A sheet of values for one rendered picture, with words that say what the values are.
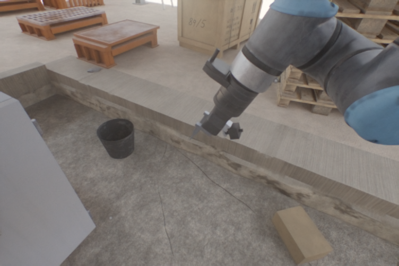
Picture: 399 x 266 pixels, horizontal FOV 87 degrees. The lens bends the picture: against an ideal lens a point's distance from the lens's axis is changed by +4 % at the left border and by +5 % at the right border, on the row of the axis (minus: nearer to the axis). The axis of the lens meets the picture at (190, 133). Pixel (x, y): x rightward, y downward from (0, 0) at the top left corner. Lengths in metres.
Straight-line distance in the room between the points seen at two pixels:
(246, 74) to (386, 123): 0.21
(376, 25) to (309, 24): 1.74
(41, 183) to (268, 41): 0.65
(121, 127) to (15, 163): 1.60
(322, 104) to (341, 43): 1.91
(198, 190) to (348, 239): 1.11
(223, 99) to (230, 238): 1.32
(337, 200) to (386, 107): 1.60
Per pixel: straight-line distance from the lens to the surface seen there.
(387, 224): 1.97
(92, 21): 4.79
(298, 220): 1.71
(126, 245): 1.64
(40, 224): 0.79
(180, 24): 3.53
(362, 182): 1.87
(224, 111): 0.45
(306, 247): 1.64
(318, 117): 2.34
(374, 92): 0.32
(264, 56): 0.40
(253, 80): 0.41
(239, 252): 1.63
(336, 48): 0.43
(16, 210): 0.72
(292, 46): 0.40
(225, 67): 0.47
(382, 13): 2.11
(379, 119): 0.33
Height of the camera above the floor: 1.50
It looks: 41 degrees down
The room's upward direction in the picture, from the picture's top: 2 degrees clockwise
